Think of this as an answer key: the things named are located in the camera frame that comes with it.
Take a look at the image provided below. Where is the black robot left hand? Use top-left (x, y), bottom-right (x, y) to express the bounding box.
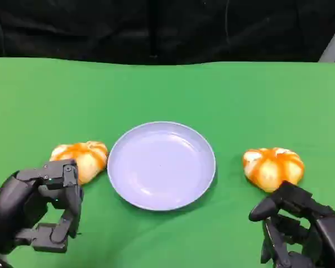
top-left (0, 159), bottom-right (84, 255)

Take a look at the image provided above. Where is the green table cloth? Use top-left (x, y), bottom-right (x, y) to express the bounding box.
top-left (0, 56), bottom-right (335, 268)

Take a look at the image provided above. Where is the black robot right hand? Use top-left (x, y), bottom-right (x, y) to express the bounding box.
top-left (248, 180), bottom-right (335, 268)

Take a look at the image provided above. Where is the orange white toy bread roll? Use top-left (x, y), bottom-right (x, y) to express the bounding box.
top-left (242, 147), bottom-right (305, 193)
top-left (49, 141), bottom-right (109, 185)

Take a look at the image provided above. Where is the black backdrop curtain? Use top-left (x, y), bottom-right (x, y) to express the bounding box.
top-left (0, 0), bottom-right (335, 65)

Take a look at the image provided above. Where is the lilac plate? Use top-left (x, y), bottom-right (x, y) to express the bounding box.
top-left (107, 121), bottom-right (216, 211)

